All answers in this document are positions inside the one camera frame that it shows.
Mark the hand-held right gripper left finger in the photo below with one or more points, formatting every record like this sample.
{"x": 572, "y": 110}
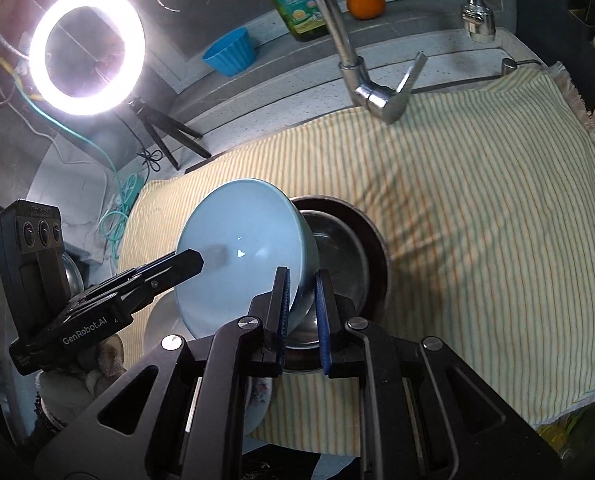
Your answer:
{"x": 283, "y": 320}

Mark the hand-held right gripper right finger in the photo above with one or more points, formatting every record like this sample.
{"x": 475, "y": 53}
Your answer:
{"x": 323, "y": 330}

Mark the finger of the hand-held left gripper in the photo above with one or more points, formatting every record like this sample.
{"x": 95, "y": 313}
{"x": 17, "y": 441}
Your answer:
{"x": 172, "y": 272}

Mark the red steel-lined bowl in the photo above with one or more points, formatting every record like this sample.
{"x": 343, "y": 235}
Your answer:
{"x": 337, "y": 260}

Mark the pale blue-green bowl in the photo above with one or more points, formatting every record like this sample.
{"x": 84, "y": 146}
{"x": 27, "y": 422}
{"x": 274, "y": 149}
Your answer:
{"x": 237, "y": 225}

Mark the large stainless steel bowl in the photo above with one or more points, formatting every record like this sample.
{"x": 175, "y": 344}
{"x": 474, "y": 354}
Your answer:
{"x": 377, "y": 260}

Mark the floral print white plate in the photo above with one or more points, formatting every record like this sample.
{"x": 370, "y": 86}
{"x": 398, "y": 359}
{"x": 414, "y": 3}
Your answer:
{"x": 260, "y": 410}

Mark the person's left hand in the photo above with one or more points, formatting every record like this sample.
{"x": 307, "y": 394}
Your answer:
{"x": 77, "y": 390}

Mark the black tripod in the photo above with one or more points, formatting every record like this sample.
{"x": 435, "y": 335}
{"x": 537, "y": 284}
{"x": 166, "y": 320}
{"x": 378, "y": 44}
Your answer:
{"x": 160, "y": 125}

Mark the yellow striped cloth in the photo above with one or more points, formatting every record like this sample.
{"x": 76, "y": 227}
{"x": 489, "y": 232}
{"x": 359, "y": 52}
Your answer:
{"x": 452, "y": 235}

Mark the blue ribbed cup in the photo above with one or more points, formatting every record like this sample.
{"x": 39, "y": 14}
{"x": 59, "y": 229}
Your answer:
{"x": 230, "y": 55}

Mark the chrome kitchen faucet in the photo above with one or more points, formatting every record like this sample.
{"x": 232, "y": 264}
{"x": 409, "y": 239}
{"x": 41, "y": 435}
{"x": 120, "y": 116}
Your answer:
{"x": 377, "y": 95}

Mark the green oil bottle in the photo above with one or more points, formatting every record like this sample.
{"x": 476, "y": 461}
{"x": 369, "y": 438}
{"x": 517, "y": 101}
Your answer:
{"x": 297, "y": 0}

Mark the metal sink knob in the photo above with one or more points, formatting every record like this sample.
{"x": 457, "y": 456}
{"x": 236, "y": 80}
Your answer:
{"x": 508, "y": 65}

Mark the orange fruit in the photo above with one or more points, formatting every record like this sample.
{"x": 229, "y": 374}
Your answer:
{"x": 366, "y": 4}

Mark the chrome pull-out sprayer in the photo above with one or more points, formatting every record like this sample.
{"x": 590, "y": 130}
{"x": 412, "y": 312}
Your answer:
{"x": 480, "y": 15}

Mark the black box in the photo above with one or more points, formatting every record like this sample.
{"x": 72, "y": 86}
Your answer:
{"x": 552, "y": 35}

